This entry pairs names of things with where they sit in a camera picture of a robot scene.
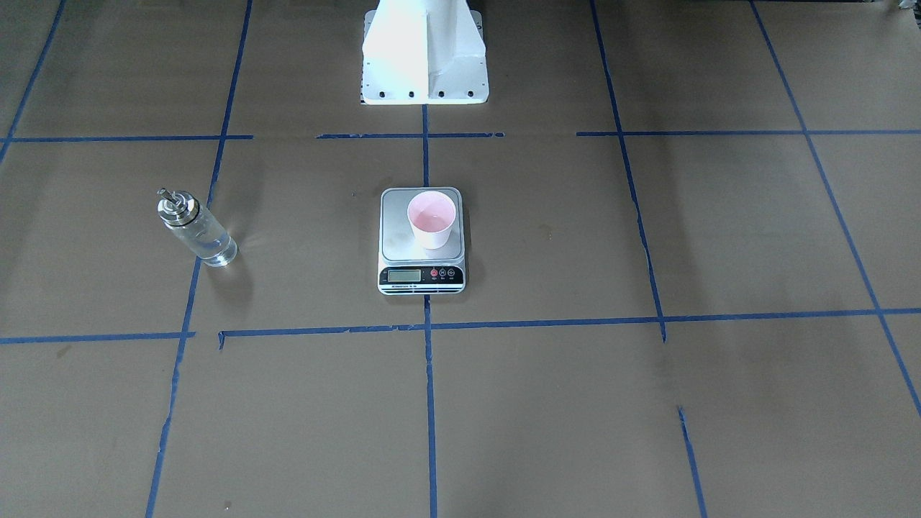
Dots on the pink plastic cup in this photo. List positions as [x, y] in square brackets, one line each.
[431, 215]

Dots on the clear glass sauce bottle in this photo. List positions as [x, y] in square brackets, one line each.
[196, 227]

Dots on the silver digital kitchen scale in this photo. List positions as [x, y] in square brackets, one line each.
[405, 268]

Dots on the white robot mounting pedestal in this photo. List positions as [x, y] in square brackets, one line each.
[424, 52]

